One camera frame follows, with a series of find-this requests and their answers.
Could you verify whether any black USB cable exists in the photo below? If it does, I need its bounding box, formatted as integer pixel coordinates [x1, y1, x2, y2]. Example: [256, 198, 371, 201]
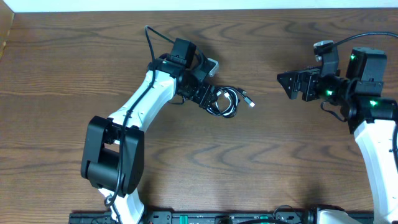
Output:
[205, 86, 248, 119]

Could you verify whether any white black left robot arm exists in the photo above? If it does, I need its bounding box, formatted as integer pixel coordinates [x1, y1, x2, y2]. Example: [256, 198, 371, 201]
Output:
[81, 39, 219, 223]

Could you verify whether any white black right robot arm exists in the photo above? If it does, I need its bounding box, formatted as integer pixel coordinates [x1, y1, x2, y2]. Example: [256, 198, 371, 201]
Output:
[277, 47, 397, 223]

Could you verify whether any black right camera cable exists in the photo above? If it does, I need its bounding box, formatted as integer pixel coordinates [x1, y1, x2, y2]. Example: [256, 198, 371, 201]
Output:
[329, 30, 398, 47]

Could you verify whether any black camera cable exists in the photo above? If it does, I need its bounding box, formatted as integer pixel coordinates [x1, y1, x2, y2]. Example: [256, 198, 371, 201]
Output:
[104, 25, 177, 224]
[329, 30, 398, 47]

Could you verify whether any black left camera cable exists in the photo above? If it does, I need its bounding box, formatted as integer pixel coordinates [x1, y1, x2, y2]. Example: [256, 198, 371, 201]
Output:
[104, 25, 177, 224]

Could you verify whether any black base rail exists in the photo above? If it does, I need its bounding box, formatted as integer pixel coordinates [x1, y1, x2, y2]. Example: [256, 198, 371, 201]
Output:
[68, 210, 374, 224]

